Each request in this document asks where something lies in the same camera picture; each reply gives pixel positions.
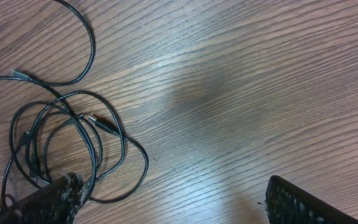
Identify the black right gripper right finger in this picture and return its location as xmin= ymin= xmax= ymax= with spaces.
xmin=265 ymin=175 xmax=358 ymax=224

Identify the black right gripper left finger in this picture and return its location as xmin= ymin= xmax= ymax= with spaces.
xmin=0 ymin=173 xmax=85 ymax=224

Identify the thin black USB cable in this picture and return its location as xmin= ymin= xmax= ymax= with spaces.
xmin=9 ymin=0 xmax=96 ymax=87

